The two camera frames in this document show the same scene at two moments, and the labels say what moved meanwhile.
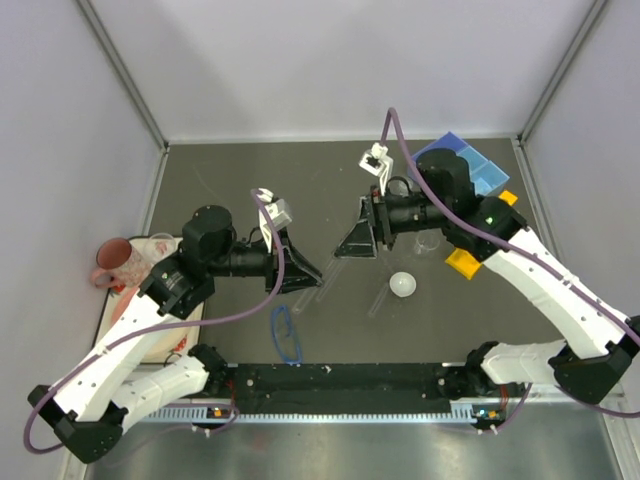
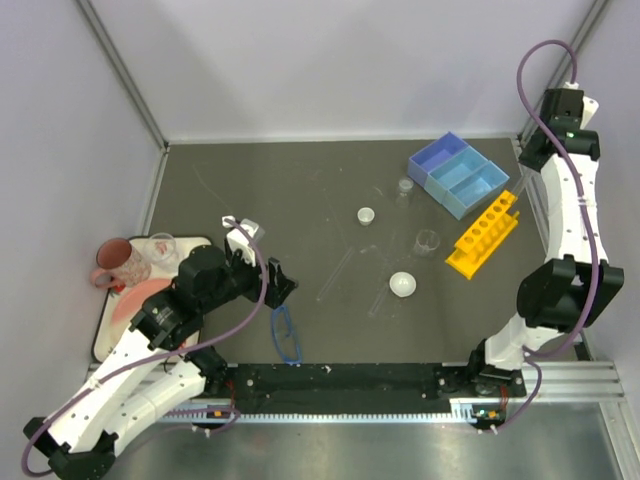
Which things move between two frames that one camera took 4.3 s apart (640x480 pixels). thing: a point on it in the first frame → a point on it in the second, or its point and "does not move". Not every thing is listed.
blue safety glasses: [285, 336] does not move
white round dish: [403, 284] does not move
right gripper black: [361, 241] → [525, 156]
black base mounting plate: [347, 388] does not move
